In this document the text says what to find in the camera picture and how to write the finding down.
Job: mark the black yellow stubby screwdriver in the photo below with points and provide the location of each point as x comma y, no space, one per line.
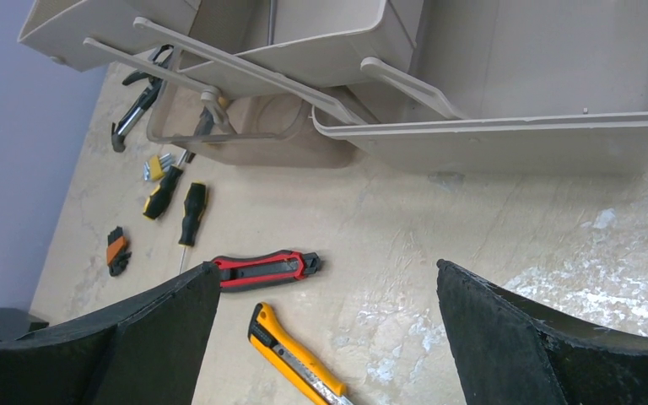
160,198

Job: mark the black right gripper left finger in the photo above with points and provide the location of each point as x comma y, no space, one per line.
147,349

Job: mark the black box on rail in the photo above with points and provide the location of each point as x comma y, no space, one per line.
15,323

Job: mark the black long nose pliers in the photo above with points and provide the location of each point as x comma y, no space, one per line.
120,129

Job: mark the yellow handled pliers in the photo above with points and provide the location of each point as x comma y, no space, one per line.
205,126

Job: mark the orange handled tool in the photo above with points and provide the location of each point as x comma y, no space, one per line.
293,360

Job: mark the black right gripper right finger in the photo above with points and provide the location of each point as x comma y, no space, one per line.
509,349

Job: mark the yellow black short screwdriver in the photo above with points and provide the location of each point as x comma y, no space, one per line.
194,207

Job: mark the beige translucent tool box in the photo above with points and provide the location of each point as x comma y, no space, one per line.
544,87

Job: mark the orange black hex key set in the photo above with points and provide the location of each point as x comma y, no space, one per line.
117,253

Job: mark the red black utility knife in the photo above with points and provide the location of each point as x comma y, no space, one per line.
281,267

